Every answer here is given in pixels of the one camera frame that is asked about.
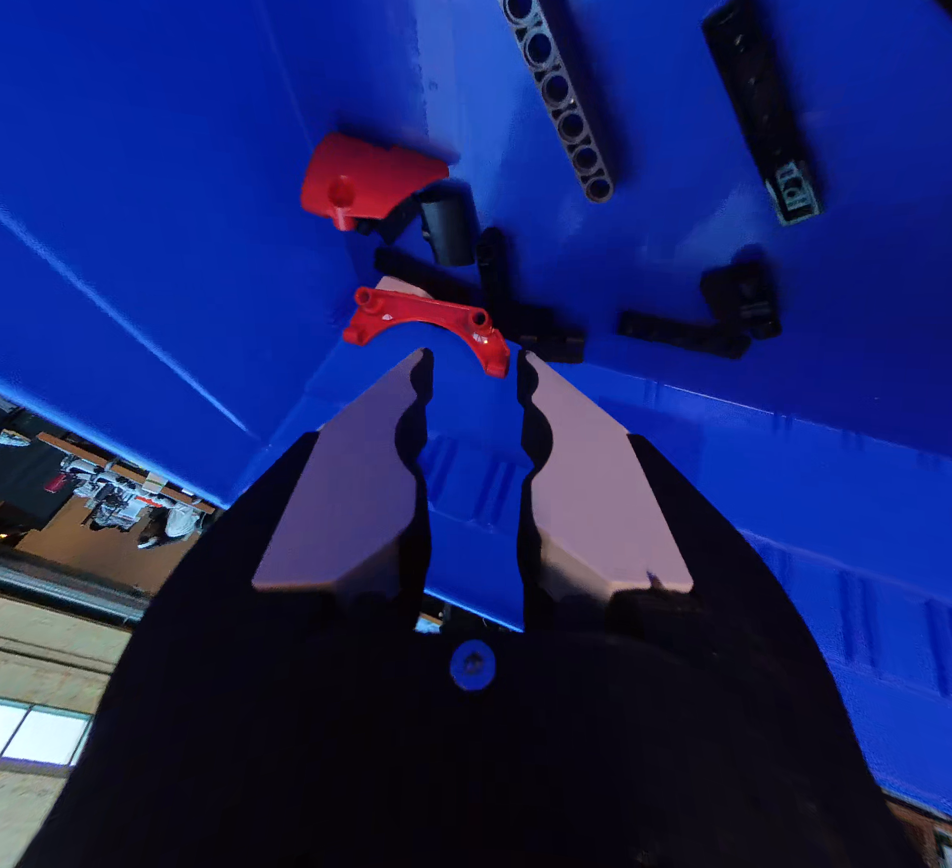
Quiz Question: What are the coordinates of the ceiling light panel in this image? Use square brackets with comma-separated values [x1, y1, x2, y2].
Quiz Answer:
[0, 704, 92, 766]

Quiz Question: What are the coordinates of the black lego connector block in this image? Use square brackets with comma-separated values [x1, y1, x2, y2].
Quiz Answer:
[701, 261, 782, 341]

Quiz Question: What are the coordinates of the blue plastic bin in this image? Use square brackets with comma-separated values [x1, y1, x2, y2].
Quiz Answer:
[0, 0, 952, 809]

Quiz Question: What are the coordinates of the pale lego piece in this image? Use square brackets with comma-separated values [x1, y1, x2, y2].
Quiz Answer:
[375, 276, 447, 304]

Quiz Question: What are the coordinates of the long black lego plate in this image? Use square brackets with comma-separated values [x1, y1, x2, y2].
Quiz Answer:
[701, 0, 824, 228]

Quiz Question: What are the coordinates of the white grey machine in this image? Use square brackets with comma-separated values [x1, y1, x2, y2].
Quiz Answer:
[59, 455, 205, 549]

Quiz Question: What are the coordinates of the black angled lego beam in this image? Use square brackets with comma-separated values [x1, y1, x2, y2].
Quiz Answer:
[476, 228, 587, 363]

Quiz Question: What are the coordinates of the wooden shelf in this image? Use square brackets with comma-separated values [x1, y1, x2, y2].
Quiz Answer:
[37, 433, 217, 513]

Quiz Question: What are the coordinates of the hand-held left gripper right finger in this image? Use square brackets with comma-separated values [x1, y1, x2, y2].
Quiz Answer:
[517, 349, 695, 607]

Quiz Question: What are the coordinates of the black curved lego piece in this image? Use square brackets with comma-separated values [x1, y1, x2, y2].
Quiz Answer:
[416, 187, 480, 268]

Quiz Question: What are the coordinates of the long grey lego beam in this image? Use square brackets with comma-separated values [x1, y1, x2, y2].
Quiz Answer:
[461, 0, 617, 205]

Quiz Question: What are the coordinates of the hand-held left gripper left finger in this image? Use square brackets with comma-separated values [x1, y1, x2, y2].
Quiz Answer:
[251, 347, 434, 609]

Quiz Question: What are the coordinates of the red lego arch piece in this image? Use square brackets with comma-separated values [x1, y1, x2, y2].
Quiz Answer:
[342, 285, 512, 379]

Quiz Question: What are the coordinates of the red curved lego panel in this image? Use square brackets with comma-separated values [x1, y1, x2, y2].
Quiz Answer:
[299, 131, 451, 233]

